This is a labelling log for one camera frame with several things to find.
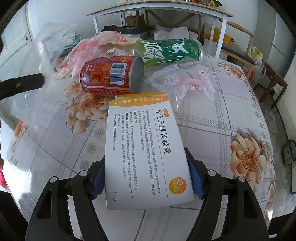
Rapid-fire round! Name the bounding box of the yellow white medicine box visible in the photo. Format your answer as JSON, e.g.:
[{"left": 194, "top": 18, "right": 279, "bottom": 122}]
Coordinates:
[{"left": 105, "top": 95, "right": 194, "bottom": 210}]

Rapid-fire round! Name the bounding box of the clear plastic food container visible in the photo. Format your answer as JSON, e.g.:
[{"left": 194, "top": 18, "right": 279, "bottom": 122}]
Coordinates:
[{"left": 11, "top": 23, "right": 82, "bottom": 122}]

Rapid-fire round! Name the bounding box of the red drink can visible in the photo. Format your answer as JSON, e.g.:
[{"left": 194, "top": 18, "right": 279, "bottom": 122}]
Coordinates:
[{"left": 79, "top": 56, "right": 144, "bottom": 97}]

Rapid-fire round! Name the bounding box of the clear printed plastic bag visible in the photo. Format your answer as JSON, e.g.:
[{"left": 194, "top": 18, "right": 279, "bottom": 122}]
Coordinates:
[{"left": 147, "top": 57, "right": 216, "bottom": 110}]

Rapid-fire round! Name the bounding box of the green label plastic bottle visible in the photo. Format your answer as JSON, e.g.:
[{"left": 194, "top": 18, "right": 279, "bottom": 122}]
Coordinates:
[{"left": 135, "top": 39, "right": 204, "bottom": 67}]

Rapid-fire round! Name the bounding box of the floral plastic tablecloth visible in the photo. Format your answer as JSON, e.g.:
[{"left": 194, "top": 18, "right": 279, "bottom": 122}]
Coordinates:
[{"left": 1, "top": 44, "right": 275, "bottom": 240}]

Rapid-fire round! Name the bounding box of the small dark wooden stool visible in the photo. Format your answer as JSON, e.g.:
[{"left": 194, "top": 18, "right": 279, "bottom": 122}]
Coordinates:
[{"left": 259, "top": 63, "right": 288, "bottom": 109}]

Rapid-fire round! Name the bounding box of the wooden chair dark seat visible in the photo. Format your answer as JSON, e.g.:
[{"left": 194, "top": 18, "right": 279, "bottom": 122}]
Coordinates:
[{"left": 221, "top": 21, "right": 256, "bottom": 78}]

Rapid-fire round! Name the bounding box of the yellow plush toy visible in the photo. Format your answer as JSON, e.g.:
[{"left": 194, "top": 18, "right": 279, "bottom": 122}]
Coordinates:
[{"left": 202, "top": 25, "right": 235, "bottom": 45}]

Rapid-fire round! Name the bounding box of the white pillow bag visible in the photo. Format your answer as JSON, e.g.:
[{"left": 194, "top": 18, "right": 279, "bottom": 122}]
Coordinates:
[{"left": 154, "top": 25, "right": 190, "bottom": 40}]

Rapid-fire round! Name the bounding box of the white wooden-top table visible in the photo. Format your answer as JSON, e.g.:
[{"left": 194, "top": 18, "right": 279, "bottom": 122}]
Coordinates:
[{"left": 86, "top": 0, "right": 234, "bottom": 58}]

